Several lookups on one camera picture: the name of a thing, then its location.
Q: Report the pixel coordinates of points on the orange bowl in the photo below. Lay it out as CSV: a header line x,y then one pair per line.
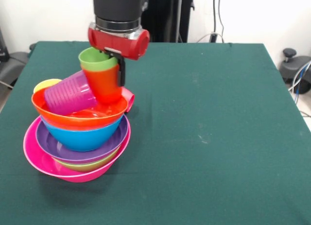
x,y
73,121

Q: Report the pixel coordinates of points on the orange cup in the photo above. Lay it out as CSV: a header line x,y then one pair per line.
x,y
104,86

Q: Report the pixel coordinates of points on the red cup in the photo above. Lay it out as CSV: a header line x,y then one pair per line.
x,y
130,98

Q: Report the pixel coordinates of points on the purple cup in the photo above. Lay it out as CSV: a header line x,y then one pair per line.
x,y
68,93

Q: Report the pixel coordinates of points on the yellow cup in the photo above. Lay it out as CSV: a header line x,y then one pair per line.
x,y
43,85

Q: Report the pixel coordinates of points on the pink bowl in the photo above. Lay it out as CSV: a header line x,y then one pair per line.
x,y
36,157

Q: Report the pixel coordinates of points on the green bowl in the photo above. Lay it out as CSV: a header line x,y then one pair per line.
x,y
85,166

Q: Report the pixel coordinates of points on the blue bowl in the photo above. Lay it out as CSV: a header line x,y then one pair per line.
x,y
85,140

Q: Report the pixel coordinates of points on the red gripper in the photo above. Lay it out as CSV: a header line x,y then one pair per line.
x,y
114,42

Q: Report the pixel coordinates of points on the green cup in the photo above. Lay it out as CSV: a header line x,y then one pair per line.
x,y
96,62

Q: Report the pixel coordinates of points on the black equipment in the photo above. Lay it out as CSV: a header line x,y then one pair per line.
x,y
17,59

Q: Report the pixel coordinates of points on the purple bowl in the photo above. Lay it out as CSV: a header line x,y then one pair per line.
x,y
43,142

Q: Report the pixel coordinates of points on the dark green tablecloth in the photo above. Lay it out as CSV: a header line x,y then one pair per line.
x,y
255,186

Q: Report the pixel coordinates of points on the black plug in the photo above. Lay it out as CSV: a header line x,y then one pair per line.
x,y
213,38

